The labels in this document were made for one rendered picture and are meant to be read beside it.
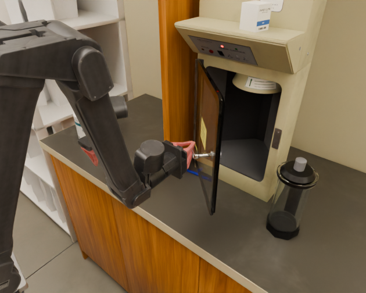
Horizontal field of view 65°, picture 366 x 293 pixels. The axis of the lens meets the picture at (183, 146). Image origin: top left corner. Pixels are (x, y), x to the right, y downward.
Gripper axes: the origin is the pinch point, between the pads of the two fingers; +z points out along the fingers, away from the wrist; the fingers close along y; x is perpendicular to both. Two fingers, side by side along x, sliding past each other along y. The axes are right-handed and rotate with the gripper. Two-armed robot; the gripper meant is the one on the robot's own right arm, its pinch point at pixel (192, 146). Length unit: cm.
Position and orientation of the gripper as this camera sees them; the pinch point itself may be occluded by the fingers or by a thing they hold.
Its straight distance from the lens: 83.7
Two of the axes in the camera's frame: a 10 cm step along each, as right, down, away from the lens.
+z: 6.3, -4.5, 6.3
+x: -7.7, -3.5, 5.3
